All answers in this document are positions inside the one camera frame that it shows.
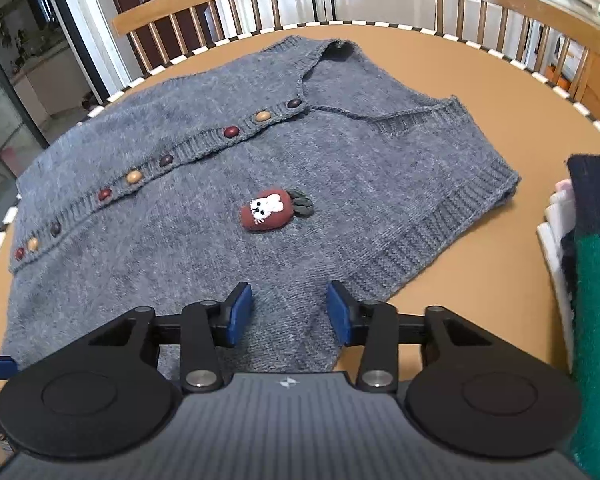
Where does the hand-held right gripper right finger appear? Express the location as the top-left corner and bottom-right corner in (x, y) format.
(326, 280), (496, 395)

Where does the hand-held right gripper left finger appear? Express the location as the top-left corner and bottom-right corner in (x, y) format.
(82, 281), (254, 395)

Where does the grey knit button cardigan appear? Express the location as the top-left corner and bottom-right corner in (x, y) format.
(0, 35), (522, 378)

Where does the white folded cloth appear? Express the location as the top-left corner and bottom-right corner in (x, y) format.
(536, 177), (578, 376)

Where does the black framed glass door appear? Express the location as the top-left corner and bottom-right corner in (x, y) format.
(0, 0), (101, 233)

